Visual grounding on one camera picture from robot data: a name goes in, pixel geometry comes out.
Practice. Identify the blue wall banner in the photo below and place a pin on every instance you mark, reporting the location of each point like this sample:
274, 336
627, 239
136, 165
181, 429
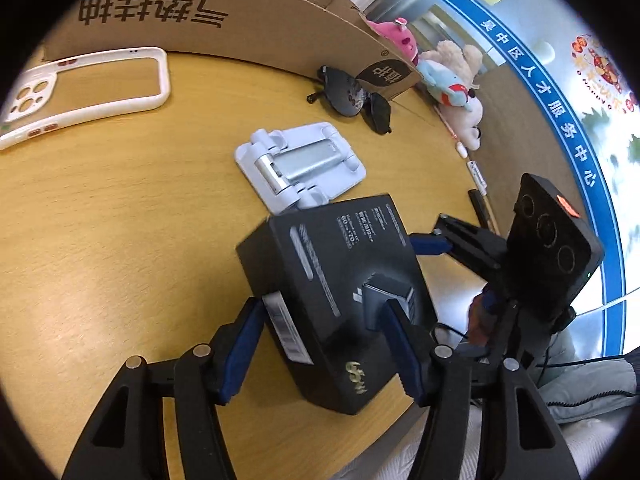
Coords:
560, 125

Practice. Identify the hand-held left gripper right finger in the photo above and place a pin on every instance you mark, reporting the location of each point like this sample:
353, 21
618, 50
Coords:
401, 352

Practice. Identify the small white labelled stick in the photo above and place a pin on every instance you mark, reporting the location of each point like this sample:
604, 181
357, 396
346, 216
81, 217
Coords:
476, 175

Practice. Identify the white and blue plush toy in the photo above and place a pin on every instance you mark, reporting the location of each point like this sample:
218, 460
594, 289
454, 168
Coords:
452, 87

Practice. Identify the wooden desk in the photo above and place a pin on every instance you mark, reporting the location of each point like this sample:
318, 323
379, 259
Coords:
125, 220

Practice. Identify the colourful wall sticker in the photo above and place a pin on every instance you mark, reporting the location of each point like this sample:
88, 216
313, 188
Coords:
602, 67

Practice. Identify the black product box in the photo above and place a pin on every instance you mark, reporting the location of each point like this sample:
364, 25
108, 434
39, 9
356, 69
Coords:
340, 270

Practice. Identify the grey jacket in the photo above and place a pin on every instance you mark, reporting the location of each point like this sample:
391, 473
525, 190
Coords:
585, 385

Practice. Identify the white folding phone stand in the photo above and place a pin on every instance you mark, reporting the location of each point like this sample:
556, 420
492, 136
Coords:
305, 165

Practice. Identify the brown cardboard box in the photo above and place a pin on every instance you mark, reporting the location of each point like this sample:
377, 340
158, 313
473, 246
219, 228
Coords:
250, 25

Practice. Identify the pink plush toy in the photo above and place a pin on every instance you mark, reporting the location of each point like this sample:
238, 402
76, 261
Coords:
397, 37

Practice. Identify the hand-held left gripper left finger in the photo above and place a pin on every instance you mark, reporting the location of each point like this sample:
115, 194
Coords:
244, 352

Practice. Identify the black sunglasses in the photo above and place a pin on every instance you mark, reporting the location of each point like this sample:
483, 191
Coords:
342, 92

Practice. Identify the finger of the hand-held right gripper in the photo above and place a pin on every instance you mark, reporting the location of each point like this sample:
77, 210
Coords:
429, 243
484, 317

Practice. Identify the white phone case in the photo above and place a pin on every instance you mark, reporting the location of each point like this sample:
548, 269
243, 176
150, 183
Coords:
162, 77

